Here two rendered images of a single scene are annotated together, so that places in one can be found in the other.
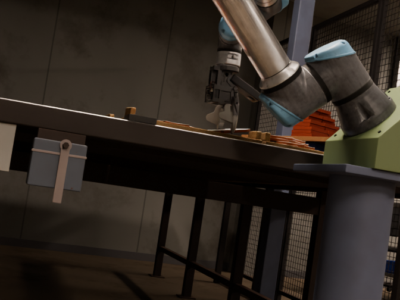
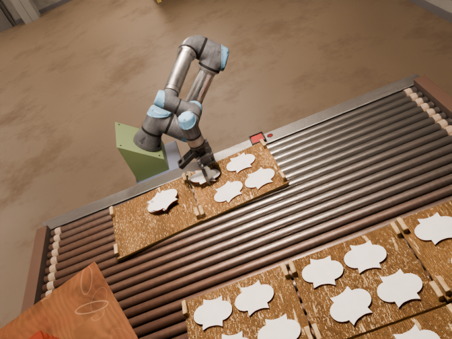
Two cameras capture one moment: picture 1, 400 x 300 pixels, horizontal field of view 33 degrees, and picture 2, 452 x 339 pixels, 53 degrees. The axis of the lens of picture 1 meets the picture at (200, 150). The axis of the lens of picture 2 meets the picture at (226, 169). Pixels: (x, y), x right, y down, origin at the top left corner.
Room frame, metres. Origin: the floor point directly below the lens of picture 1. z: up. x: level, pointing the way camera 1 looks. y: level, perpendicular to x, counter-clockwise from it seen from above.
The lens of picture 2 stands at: (3.63, 0.61, 2.31)
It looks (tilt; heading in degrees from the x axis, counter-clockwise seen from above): 38 degrees down; 200
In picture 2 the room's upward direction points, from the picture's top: 24 degrees counter-clockwise
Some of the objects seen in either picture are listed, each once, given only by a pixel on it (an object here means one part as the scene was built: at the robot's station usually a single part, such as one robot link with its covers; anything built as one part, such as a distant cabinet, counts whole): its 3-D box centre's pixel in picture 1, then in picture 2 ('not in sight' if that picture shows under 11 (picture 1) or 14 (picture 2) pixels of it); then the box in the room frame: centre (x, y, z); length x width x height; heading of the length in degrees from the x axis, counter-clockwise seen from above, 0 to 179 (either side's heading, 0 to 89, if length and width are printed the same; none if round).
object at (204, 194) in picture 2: (178, 133); (235, 179); (2.08, 0.07, 0.93); 0.41 x 0.35 x 0.02; 110
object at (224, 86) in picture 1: (223, 86); (202, 153); (2.04, -0.04, 1.09); 0.09 x 0.08 x 0.12; 110
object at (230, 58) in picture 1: (228, 61); (194, 139); (2.03, -0.05, 1.17); 0.08 x 0.08 x 0.05
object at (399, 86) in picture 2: (198, 144); (228, 158); (1.86, 0.01, 0.89); 2.08 x 0.08 x 0.06; 106
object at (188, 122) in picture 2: (231, 35); (189, 125); (2.03, -0.04, 1.25); 0.09 x 0.08 x 0.11; 178
